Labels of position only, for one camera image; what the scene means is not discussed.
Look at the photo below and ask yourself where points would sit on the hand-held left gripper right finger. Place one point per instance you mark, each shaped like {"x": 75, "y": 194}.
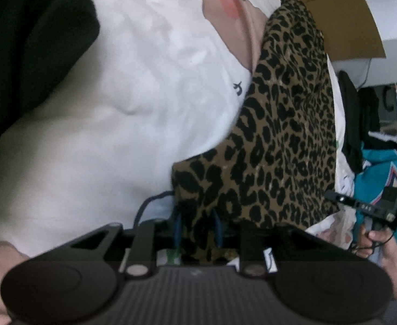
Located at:
{"x": 219, "y": 232}

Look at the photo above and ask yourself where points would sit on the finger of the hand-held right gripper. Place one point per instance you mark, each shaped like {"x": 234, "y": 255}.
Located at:
{"x": 341, "y": 199}

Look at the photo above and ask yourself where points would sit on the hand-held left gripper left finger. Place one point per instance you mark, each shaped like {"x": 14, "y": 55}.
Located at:
{"x": 179, "y": 226}

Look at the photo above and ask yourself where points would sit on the leopard print skirt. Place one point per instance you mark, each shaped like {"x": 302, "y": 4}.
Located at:
{"x": 280, "y": 125}

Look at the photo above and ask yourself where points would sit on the black folded clothes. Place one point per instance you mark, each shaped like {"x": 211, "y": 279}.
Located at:
{"x": 349, "y": 115}

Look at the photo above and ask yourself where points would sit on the black clothes pile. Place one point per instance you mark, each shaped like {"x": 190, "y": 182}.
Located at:
{"x": 371, "y": 108}

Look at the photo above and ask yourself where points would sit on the person's right hand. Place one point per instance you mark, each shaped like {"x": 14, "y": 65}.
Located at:
{"x": 371, "y": 240}

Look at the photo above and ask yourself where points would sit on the teal printed garment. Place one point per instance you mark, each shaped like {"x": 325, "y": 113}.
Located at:
{"x": 378, "y": 176}

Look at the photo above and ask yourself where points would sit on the cream printed bedsheet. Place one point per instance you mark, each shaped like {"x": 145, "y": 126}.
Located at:
{"x": 117, "y": 108}

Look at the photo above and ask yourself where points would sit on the brown folded cardboard sheet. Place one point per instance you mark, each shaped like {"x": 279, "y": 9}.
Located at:
{"x": 337, "y": 13}

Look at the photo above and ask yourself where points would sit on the dark grey cloth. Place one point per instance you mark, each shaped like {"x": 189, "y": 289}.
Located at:
{"x": 25, "y": 40}

